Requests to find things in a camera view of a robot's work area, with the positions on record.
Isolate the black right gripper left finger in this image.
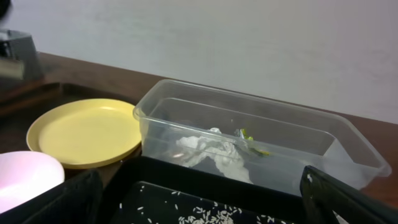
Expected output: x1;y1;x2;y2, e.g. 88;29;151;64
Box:
1;169;103;224

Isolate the clear plastic bin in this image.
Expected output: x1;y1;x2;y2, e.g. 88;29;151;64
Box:
133;80;392;195

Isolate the white bowl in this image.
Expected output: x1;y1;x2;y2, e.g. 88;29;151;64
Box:
1;151;65;213

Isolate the white tissue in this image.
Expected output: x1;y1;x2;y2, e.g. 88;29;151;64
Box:
176;136;253;184

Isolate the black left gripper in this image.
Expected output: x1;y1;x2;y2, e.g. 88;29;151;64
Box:
1;29;44;90

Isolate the yellow plate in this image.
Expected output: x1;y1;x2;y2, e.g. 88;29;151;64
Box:
26;98;141;169

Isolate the green snack wrapper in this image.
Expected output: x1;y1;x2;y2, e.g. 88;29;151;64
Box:
234;129;270;157

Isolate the black waste tray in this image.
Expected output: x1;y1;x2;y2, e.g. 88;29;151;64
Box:
97;156;306;223

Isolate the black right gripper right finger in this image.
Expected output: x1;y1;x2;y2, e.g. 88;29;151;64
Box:
300;166;397;224

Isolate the dark brown serving tray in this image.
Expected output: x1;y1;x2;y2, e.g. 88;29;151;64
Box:
0;81;144;181

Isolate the spilled rice pile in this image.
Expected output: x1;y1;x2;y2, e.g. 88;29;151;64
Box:
110;182;291;224

